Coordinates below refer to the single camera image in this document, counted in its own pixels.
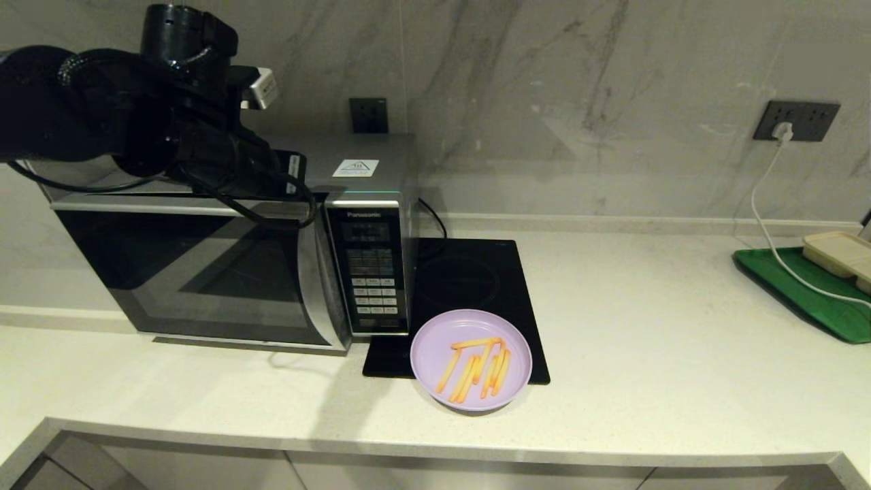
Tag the beige food container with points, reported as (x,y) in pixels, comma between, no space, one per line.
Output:
(838,252)

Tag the green plastic tray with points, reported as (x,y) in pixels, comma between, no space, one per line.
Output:
(830,313)

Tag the purple round plate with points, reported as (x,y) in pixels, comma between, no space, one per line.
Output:
(435,340)

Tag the black wall socket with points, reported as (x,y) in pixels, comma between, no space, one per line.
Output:
(819,122)
(369,116)
(766,116)

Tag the white triangle warning sticker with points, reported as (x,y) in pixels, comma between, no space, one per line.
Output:
(355,167)

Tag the black induction cooktop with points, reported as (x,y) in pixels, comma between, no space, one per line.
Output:
(469,279)

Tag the grey cabinet door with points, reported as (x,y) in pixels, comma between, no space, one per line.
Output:
(469,473)
(735,478)

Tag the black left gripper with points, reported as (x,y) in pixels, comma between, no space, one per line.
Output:
(269,170)

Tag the silver Panasonic microwave oven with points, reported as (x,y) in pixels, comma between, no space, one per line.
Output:
(393,153)

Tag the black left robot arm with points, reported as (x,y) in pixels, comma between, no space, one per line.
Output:
(54,102)

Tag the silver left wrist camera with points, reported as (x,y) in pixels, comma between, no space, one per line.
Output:
(262,87)

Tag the yellow french fry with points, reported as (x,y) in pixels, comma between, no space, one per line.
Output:
(463,379)
(473,372)
(504,369)
(497,372)
(476,343)
(487,372)
(448,371)

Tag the white power plug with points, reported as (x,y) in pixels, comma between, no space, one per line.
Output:
(782,132)

